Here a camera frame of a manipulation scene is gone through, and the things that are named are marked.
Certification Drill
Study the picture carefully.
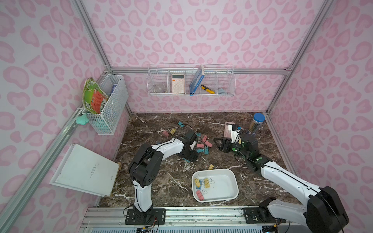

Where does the blue binder clip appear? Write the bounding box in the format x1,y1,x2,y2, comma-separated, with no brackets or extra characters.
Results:
195,179,204,190

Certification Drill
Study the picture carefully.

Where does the yellow binder clip cluster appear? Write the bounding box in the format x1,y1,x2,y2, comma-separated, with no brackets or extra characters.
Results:
193,178,215,189

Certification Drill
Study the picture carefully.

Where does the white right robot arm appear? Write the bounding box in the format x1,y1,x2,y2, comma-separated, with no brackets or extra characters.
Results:
214,131,350,233

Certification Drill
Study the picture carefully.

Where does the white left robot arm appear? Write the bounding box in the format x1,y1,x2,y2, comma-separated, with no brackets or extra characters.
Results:
128,131,199,214

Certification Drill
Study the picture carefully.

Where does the white storage tray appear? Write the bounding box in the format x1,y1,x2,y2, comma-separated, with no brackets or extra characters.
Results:
191,169,239,203

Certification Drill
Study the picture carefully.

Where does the pink calculator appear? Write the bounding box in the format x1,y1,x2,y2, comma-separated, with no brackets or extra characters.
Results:
224,121,236,138

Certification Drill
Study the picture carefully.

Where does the pencil jar blue lid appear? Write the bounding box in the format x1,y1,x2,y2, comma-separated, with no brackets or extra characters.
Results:
248,113,265,134

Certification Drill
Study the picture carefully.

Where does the yellow utility knife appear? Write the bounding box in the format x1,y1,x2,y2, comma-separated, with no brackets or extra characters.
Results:
201,85,216,95

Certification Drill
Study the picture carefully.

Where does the white calculator in shelf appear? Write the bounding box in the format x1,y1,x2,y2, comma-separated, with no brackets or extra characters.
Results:
171,74,186,94

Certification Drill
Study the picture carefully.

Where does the blue book in shelf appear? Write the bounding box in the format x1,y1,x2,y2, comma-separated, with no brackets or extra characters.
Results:
189,65,205,96

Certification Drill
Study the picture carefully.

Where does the white mesh side basket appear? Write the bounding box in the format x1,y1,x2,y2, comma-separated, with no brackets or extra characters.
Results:
85,74,129,136

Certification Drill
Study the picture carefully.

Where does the green red snack bag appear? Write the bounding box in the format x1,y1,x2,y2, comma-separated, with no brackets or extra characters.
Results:
82,78,109,114

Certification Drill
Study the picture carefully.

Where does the white paper pad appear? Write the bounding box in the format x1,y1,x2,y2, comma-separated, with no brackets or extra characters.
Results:
50,144,120,197

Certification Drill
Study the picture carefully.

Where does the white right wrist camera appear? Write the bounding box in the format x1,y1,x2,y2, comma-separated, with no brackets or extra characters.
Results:
228,124,241,143

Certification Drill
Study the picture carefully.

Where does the white wire wall shelf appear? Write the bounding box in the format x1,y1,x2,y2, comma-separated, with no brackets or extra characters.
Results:
147,63,236,96

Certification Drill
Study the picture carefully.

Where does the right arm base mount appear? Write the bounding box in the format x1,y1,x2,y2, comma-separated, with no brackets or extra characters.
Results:
240,197,287,225

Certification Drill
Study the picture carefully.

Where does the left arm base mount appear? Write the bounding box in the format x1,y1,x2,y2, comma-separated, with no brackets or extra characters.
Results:
125,208,166,225

